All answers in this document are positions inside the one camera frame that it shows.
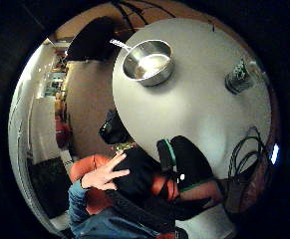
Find black cloth bag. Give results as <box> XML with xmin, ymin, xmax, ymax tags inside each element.
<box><xmin>113</xmin><ymin>146</ymin><xmax>156</xmax><ymax>202</ymax></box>

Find brown bag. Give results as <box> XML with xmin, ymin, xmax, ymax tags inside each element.
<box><xmin>223</xmin><ymin>158</ymin><xmax>271</xmax><ymax>215</ymax></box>

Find red object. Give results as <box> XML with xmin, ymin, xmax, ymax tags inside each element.
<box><xmin>54</xmin><ymin>116</ymin><xmax>73</xmax><ymax>149</ymax></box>

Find lit phone screen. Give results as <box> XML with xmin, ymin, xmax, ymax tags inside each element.
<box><xmin>269</xmin><ymin>142</ymin><xmax>281</xmax><ymax>166</ymax></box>

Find green patterned can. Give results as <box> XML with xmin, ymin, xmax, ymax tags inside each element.
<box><xmin>224</xmin><ymin>59</ymin><xmax>256</xmax><ymax>96</ymax></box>

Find shelf with items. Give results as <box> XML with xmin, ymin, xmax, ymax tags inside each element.
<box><xmin>39</xmin><ymin>49</ymin><xmax>72</xmax><ymax>100</ymax></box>

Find black chair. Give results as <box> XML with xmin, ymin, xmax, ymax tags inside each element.
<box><xmin>65</xmin><ymin>16</ymin><xmax>123</xmax><ymax>63</ymax></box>

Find black camera device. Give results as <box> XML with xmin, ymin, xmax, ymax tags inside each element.
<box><xmin>98</xmin><ymin>109</ymin><xmax>134</xmax><ymax>145</ymax></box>

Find black cable bundle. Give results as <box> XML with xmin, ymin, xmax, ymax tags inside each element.
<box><xmin>227</xmin><ymin>125</ymin><xmax>269</xmax><ymax>187</ymax></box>

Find steel pan with handle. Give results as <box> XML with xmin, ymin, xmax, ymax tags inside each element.
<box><xmin>109</xmin><ymin>38</ymin><xmax>176</xmax><ymax>88</ymax></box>

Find black floor cables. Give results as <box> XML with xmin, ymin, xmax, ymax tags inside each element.
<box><xmin>113</xmin><ymin>0</ymin><xmax>178</xmax><ymax>34</ymax></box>

